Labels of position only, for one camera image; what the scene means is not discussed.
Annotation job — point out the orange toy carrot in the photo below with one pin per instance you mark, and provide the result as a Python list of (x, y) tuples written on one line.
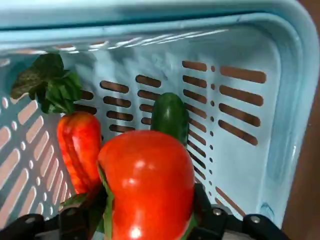
[(80, 140)]

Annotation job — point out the light blue plastic basket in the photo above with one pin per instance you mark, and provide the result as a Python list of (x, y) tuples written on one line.
[(237, 37)]

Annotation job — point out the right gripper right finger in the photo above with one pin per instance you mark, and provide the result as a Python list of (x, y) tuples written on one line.
[(212, 222)]

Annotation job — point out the green toy cucumber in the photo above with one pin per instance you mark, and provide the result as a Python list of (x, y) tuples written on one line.
[(170, 115)]

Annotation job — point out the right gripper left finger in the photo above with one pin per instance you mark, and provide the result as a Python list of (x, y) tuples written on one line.
[(72, 225)]

